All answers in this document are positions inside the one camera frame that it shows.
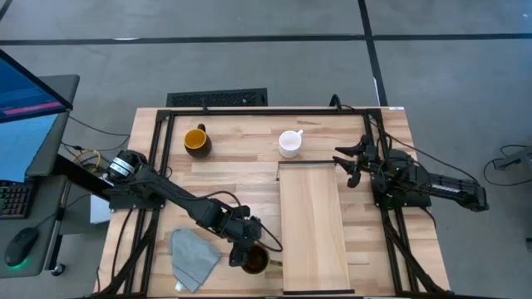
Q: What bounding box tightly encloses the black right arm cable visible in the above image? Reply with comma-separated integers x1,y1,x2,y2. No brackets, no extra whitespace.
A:
367,117,480,184

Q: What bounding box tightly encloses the black computer mouse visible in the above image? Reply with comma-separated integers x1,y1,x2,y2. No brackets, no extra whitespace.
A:
3,227,41,268

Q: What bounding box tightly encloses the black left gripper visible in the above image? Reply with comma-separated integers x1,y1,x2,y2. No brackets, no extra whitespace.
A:
222,214,264,267

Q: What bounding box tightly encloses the black floor vent grate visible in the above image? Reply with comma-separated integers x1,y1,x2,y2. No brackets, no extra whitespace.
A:
165,87,269,108

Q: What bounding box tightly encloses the black keyboard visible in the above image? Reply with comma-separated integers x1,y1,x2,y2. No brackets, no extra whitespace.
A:
0,179,35,220

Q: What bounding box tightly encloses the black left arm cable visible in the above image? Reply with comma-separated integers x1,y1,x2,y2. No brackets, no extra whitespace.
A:
198,189,284,253

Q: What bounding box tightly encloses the grey cloth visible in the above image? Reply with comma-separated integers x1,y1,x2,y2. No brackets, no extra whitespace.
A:
169,227,222,294

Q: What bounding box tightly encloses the yellow cable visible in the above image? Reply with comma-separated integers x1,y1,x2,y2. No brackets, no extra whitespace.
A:
71,148,103,174

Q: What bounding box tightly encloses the yellow mug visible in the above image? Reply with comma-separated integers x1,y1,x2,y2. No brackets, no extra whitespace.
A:
183,123,213,159

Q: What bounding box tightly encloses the grey desk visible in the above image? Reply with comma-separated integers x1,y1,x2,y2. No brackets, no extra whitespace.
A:
0,74,81,279

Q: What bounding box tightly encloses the white box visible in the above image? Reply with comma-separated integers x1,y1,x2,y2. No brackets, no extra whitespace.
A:
90,194,112,225

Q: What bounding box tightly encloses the computer monitor with blue screen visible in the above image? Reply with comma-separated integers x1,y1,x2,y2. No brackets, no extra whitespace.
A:
0,48,75,125

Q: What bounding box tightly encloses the large teal brown mug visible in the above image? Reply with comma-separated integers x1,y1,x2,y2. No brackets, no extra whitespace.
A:
239,243,283,276

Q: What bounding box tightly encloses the black desk cable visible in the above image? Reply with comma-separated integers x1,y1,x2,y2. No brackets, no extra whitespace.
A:
67,115,131,138

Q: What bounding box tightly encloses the wooden shelf with black legs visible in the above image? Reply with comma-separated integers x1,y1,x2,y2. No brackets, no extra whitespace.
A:
276,160,356,296

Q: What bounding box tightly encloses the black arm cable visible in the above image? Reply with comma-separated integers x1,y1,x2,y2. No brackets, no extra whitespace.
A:
367,117,480,184
198,189,284,253

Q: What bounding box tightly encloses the black floor cable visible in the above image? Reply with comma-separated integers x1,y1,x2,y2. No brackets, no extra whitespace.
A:
483,144,532,188

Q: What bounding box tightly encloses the small white cup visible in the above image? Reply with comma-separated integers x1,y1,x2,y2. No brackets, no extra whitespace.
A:
278,129,304,159

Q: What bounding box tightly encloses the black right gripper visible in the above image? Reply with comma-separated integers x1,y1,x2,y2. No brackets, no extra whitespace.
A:
332,133,382,182

